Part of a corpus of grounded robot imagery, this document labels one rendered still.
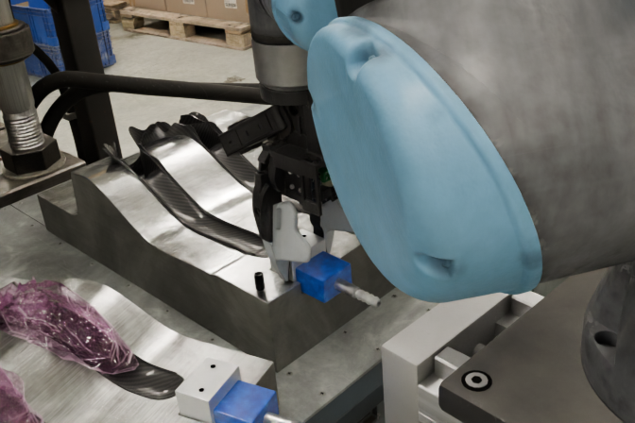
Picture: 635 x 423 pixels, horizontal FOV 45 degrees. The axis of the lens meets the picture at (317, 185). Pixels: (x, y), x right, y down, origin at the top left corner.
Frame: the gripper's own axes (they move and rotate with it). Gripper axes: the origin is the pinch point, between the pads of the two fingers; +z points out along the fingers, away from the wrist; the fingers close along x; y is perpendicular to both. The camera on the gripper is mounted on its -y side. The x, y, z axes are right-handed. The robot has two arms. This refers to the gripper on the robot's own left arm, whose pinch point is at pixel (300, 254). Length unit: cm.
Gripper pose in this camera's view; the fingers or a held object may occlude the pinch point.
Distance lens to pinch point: 81.0
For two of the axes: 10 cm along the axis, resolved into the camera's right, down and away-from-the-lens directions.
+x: 6.9, -3.8, 6.2
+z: 0.8, 8.9, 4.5
